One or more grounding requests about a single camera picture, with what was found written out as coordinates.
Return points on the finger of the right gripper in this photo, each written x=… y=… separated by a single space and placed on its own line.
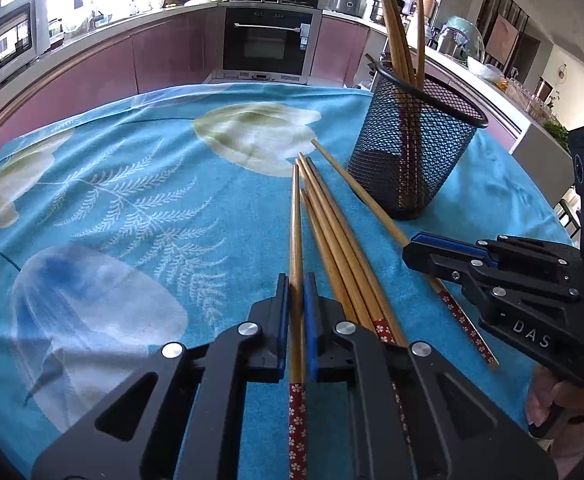
x=427 y=260
x=468 y=251

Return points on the person's right hand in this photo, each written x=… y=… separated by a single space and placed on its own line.
x=545 y=390

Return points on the bamboo chopstick lone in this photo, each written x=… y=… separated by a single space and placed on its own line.
x=401 y=71

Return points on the bamboo chopstick red end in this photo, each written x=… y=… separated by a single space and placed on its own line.
x=336 y=282
x=297 y=399
x=341 y=259
x=399 y=25
x=397 y=234
x=419 y=81
x=351 y=254

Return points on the blue floral tablecloth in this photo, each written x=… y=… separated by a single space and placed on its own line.
x=164 y=216

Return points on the black built-in oven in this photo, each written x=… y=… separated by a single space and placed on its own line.
x=268 y=42

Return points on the green food cover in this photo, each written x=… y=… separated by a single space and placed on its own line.
x=460 y=39

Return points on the white microwave oven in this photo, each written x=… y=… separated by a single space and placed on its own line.
x=24 y=34

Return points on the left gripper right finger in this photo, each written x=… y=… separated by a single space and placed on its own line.
x=408 y=413

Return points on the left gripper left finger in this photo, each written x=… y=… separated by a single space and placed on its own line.
x=180 y=415

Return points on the black mesh utensil holder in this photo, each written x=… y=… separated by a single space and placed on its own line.
x=414 y=145

